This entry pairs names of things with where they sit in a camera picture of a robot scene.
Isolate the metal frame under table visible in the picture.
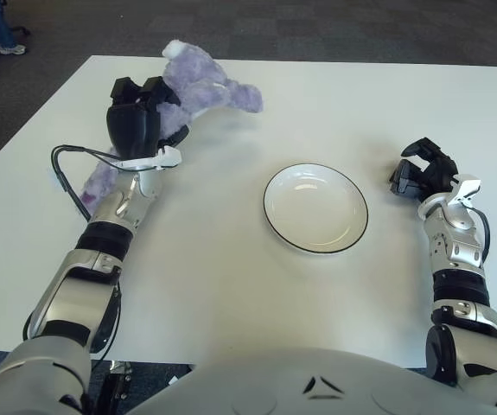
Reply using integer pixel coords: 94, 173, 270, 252
99, 359, 135, 415

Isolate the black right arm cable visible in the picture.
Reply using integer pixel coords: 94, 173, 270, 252
468, 207, 491, 265

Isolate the grey robot torso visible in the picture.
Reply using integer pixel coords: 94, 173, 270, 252
131, 345, 497, 415

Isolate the white plate black rim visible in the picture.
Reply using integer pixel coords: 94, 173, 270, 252
263, 163, 369, 256

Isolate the purple plush rabbit doll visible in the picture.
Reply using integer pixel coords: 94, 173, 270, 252
79, 39, 264, 207

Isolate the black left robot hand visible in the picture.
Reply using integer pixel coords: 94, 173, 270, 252
105, 75, 190, 162

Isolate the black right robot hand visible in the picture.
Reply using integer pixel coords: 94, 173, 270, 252
388, 137, 460, 201

